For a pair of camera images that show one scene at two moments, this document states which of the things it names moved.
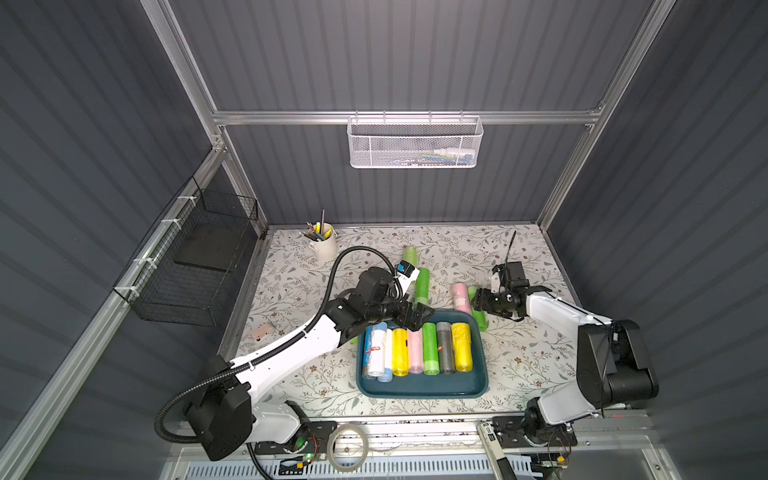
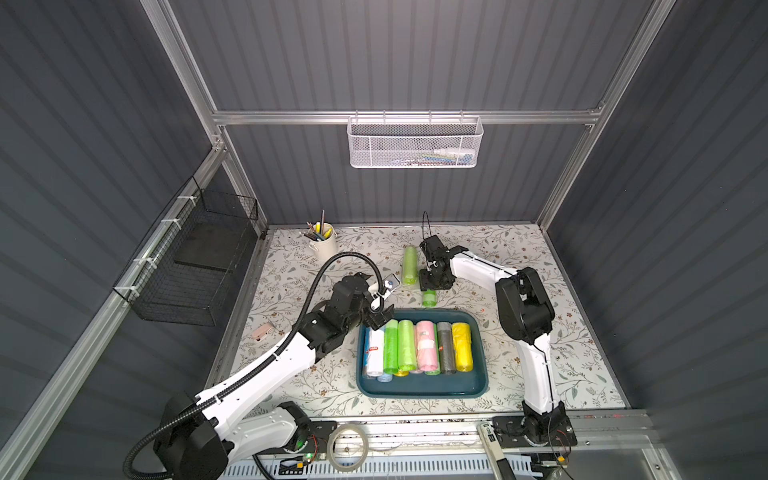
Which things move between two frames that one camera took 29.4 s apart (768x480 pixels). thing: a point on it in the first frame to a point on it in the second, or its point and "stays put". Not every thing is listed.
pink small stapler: [259, 332] stays put
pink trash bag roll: [460, 298] to [426, 351]
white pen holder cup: [326, 251] stays put
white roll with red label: [377, 349] stays put
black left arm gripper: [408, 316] to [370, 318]
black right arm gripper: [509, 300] to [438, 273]
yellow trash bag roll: [462, 346] stays put
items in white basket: [454, 156] stays put
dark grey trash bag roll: [446, 353] stays put
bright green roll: [480, 316] to [391, 342]
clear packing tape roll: [366, 447] stays put
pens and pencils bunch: [318, 232] stays put
